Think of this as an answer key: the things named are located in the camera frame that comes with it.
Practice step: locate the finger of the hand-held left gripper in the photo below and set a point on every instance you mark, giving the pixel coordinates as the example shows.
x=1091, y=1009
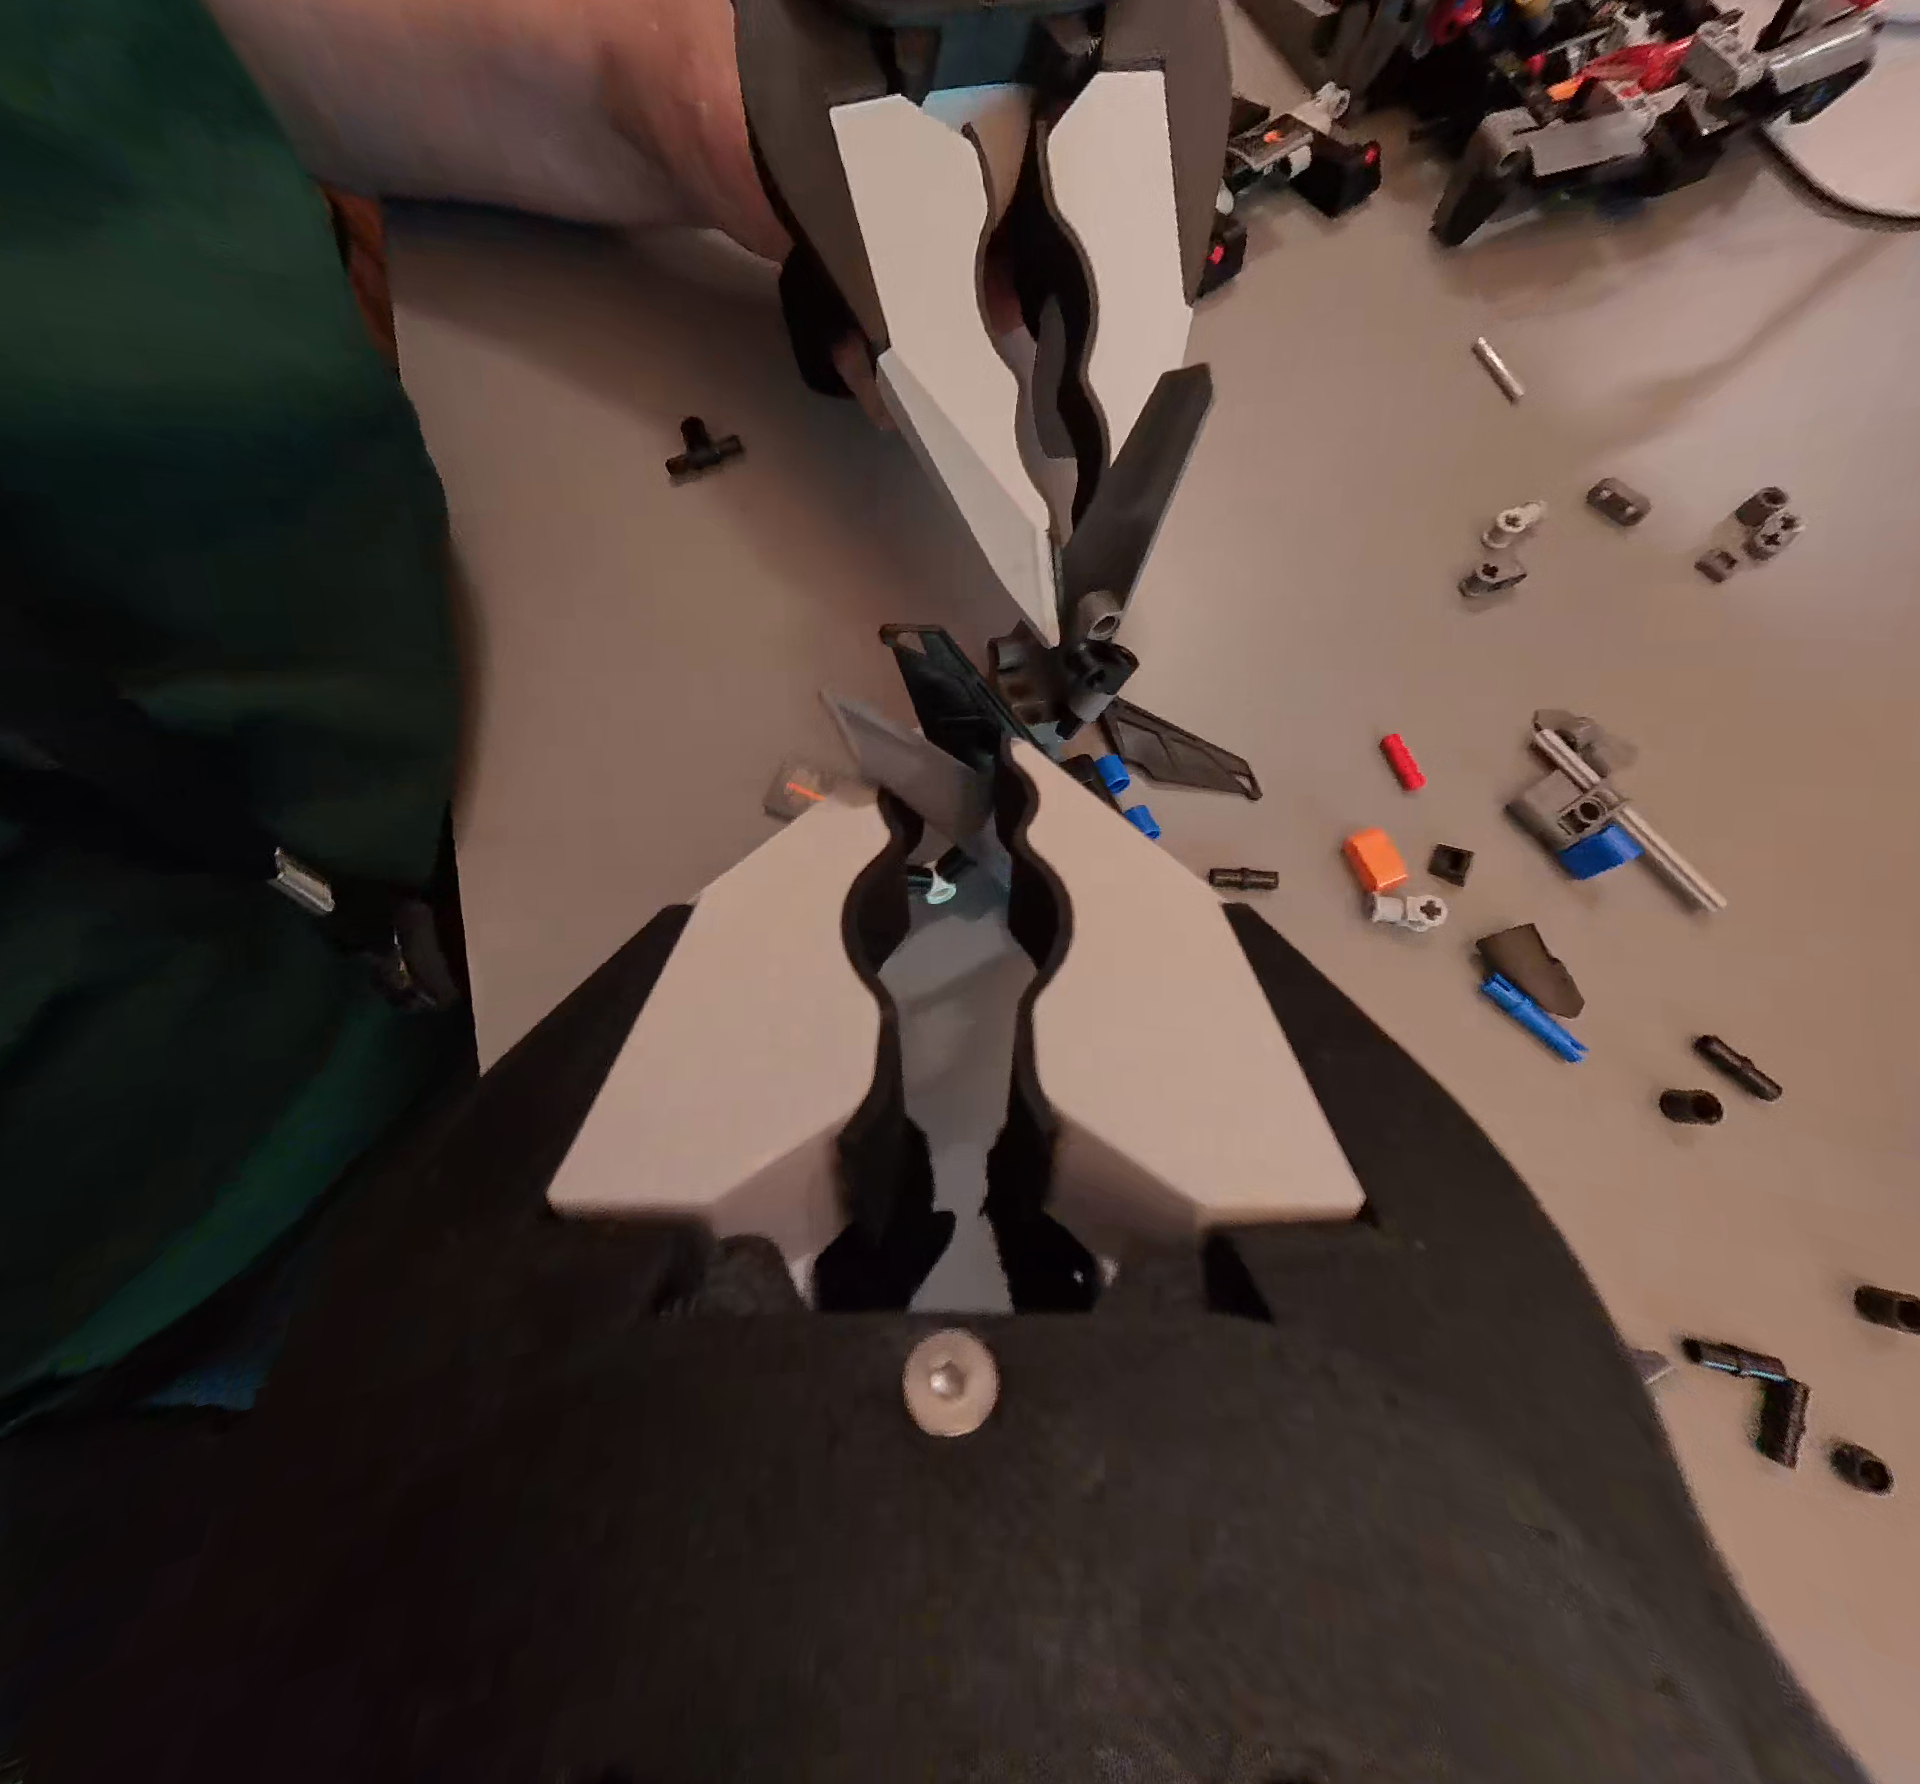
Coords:
x=915, y=253
x=1140, y=225

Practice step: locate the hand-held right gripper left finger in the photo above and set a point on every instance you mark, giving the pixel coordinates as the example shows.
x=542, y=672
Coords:
x=705, y=1066

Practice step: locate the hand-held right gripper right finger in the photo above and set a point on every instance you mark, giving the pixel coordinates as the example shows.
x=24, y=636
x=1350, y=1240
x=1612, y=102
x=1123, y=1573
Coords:
x=1199, y=1066

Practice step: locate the flame print lego assembly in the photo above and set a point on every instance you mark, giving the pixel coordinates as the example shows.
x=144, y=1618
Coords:
x=1321, y=164

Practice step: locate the grey lego wing assembly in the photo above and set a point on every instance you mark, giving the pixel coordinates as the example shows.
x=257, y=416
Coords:
x=1140, y=496

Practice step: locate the black lego T connector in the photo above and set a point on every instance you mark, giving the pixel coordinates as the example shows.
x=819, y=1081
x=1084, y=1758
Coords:
x=702, y=451

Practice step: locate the black lego blade piece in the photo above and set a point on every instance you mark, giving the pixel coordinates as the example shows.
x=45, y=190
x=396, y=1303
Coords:
x=1185, y=756

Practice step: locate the person's left forearm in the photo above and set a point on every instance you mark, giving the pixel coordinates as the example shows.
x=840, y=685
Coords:
x=450, y=14

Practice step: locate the light grey lego axle connector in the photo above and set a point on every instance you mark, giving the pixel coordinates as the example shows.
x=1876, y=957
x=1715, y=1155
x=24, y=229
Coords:
x=1412, y=914

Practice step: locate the orange lego piece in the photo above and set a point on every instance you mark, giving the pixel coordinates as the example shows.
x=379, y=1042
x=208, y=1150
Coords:
x=1372, y=860

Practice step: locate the small black lego tile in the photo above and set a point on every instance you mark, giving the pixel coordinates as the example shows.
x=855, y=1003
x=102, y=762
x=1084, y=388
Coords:
x=1451, y=866

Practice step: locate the blue lego long pin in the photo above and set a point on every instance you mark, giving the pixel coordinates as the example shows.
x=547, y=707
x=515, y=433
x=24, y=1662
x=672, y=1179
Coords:
x=1540, y=1023

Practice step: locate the black lego wedge piece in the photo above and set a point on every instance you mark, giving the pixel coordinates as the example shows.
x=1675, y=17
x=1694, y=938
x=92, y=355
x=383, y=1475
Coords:
x=1529, y=967

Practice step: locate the red lego pin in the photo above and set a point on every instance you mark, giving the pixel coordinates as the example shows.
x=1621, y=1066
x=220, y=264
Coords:
x=1404, y=760

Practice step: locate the short grey lego axle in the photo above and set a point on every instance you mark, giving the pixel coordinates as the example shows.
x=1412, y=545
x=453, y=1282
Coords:
x=1497, y=367

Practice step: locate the lego car chassis model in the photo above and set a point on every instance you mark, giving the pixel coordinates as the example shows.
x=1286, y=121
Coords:
x=1500, y=14

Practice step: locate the grey lego axle blue assembly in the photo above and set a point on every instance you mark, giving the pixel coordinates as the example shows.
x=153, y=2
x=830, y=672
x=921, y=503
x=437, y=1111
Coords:
x=1574, y=816

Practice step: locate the black lego bush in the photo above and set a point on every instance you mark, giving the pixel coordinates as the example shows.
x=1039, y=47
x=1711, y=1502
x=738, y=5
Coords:
x=1861, y=1464
x=1691, y=1104

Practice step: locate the black lego long pin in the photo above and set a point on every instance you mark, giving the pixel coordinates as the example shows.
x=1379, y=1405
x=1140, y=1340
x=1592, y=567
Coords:
x=1736, y=1069

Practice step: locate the small shiny grey lego piece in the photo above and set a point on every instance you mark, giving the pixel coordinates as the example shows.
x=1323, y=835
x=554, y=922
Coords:
x=1648, y=1366

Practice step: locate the small grey lego block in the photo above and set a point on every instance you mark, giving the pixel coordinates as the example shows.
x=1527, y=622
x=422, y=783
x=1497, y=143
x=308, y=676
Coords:
x=1615, y=500

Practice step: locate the black lego beam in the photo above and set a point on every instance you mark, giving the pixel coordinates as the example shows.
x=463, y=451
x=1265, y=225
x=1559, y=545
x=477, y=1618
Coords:
x=1778, y=1396

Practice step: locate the dark grey lego double connector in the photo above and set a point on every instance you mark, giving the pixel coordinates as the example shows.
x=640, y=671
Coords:
x=1770, y=520

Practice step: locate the person's left hand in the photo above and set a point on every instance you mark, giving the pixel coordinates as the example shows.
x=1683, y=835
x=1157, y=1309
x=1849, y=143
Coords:
x=868, y=380

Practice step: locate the grey tile orange line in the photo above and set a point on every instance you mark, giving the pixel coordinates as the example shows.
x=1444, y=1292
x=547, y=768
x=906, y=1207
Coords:
x=819, y=792

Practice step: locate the white metal book stand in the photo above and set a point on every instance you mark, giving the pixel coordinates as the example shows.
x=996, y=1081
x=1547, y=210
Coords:
x=1861, y=151

